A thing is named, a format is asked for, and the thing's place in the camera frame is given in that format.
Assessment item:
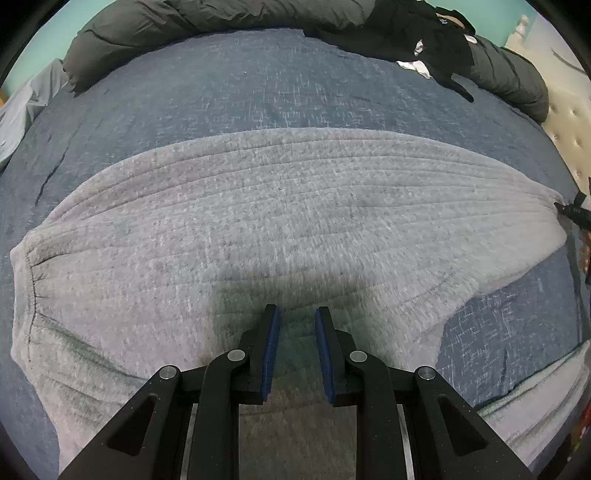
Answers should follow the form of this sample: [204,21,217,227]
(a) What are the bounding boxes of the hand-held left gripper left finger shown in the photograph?
[58,305,281,480]

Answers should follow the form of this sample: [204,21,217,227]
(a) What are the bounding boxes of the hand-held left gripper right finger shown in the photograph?
[315,306,536,480]

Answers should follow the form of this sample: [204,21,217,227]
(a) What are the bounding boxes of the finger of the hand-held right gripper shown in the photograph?
[554,191,591,229]

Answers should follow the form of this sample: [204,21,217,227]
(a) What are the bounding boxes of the grey fleece pants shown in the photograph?
[9,127,591,476]

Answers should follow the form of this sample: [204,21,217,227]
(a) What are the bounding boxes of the pile of black clothes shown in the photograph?
[302,0,477,103]

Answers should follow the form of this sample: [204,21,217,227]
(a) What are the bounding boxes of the cream tufted headboard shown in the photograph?
[504,14,591,185]

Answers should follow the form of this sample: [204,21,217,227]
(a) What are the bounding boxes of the white cloth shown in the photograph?
[396,41,433,80]

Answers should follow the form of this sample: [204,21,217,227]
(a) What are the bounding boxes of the blue patterned bed cover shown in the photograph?
[0,28,591,480]

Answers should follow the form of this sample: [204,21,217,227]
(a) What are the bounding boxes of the dark grey rolled duvet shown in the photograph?
[62,0,550,123]

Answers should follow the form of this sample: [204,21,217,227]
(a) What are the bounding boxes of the light grey bed sheet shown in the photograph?
[0,58,71,172]

